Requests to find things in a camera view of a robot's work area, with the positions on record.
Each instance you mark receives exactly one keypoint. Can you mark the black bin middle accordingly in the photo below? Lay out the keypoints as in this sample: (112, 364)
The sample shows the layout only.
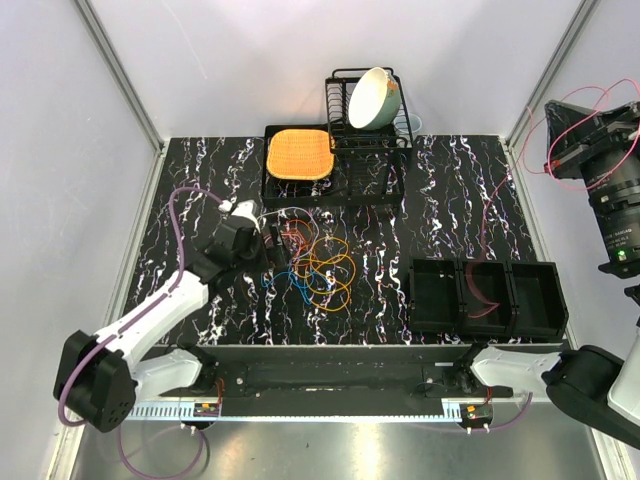
(487, 299)

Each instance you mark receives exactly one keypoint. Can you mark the black bin left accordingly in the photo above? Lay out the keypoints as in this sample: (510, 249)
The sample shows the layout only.
(434, 296)

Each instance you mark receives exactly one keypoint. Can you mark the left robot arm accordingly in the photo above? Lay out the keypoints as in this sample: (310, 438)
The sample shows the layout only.
(101, 377)

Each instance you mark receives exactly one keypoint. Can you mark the cream ceramic bowl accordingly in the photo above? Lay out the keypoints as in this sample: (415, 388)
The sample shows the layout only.
(375, 100)

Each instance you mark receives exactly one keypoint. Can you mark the orange woven mat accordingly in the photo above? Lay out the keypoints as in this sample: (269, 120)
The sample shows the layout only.
(300, 155)

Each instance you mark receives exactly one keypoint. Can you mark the black dish rack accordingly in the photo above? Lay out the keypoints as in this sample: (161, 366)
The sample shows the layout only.
(347, 139)

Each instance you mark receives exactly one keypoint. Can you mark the black wire tray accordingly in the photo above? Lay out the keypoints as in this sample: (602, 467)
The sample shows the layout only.
(369, 172)

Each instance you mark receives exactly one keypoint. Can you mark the light blue cup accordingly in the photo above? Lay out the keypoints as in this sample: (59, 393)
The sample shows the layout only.
(411, 125)

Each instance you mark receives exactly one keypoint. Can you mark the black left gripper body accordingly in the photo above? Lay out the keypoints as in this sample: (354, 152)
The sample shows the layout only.
(256, 258)

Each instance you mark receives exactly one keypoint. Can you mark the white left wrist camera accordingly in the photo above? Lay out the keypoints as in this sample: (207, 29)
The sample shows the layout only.
(246, 209)

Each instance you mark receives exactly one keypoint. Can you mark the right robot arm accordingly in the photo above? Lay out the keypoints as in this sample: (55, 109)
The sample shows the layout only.
(596, 383)

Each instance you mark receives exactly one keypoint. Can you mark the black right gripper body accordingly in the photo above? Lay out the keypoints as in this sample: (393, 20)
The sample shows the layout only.
(610, 149)

